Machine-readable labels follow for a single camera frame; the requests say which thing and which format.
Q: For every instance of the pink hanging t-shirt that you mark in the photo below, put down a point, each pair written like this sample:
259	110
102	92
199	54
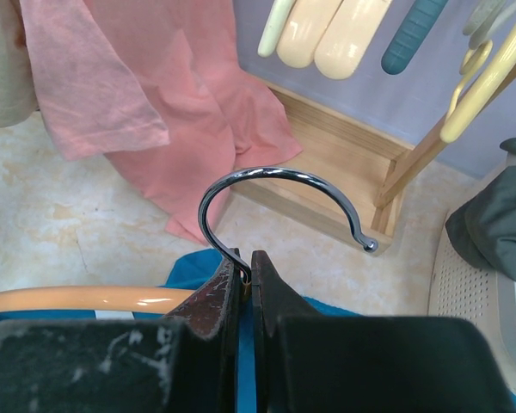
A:
156	88

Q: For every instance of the beige hanging t-shirt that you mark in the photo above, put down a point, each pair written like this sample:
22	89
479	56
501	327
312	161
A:
17	94

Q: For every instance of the white hanger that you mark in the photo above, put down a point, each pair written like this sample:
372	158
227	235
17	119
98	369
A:
485	20

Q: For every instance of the white laundry basket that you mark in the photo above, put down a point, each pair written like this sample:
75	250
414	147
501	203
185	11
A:
484	297

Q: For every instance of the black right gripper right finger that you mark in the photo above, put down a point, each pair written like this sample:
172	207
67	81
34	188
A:
273	300

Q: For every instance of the yellow hanger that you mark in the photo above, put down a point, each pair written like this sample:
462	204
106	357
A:
480	80

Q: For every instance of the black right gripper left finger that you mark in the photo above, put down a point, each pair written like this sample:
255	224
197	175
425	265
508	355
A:
204	375

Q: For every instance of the wooden clothes rack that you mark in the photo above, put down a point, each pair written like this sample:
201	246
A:
370	167

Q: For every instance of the light wooden hanger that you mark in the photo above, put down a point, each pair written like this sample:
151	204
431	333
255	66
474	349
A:
347	37

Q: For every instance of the blue t-shirt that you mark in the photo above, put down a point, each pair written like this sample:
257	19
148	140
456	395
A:
70	361

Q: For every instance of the blue hanger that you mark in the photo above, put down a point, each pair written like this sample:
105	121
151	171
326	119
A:
413	30

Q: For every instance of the grey shirt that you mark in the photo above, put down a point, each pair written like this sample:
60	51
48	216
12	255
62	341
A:
483	230

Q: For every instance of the cream wooden hanger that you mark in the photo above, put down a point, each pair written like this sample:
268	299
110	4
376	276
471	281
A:
293	30

